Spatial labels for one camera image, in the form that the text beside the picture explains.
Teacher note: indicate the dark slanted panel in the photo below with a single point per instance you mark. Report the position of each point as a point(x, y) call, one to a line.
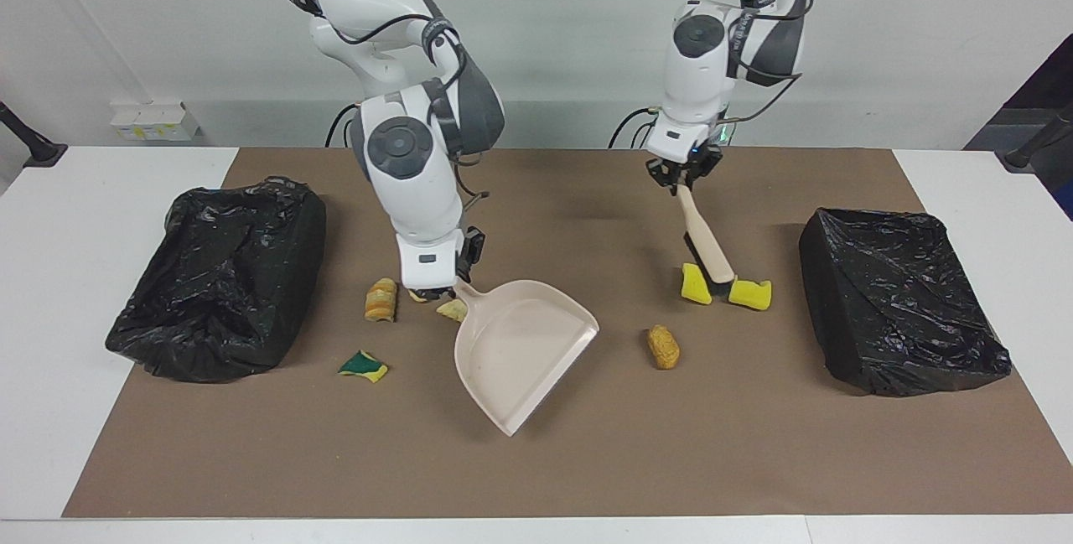
point(1052, 83)

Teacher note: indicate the crumpled black bag trash bin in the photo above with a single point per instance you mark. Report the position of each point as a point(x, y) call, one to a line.
point(218, 292)

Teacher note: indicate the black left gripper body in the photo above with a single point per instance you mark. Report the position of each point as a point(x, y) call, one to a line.
point(692, 168)

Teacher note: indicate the boxy black bag trash bin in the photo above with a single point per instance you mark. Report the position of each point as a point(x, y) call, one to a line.
point(905, 301)

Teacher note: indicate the notched yellow sponge piece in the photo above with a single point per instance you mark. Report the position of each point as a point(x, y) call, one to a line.
point(750, 295)

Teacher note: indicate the green and yellow sponge piece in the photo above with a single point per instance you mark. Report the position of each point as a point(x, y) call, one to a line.
point(363, 368)

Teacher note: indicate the beige hand brush black bristles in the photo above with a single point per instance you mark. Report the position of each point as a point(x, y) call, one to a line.
point(708, 242)

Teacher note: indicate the black stand leg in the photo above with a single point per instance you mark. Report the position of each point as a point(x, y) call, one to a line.
point(29, 142)
point(1039, 137)

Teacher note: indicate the brown paper table mat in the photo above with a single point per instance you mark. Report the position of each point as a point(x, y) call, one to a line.
point(536, 460)

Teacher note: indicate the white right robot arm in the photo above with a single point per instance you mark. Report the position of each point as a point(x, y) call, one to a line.
point(402, 150)

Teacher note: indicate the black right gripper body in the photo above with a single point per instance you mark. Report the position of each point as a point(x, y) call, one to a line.
point(432, 292)

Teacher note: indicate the brown cork-textured lump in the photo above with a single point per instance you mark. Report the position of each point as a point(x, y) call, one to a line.
point(663, 348)

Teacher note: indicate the white wall power box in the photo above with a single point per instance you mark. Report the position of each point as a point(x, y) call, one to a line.
point(155, 121)

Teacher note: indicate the pale chip piece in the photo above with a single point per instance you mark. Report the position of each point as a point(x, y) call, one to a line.
point(417, 295)
point(453, 310)

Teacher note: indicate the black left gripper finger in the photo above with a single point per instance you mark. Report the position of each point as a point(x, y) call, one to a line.
point(660, 173)
point(694, 184)

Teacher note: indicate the orange striped bread piece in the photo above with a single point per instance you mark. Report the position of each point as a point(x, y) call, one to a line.
point(381, 299)

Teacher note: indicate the beige plastic dustpan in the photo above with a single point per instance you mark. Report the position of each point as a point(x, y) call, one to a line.
point(520, 351)

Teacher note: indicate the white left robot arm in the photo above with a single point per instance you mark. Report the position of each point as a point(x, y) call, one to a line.
point(700, 66)

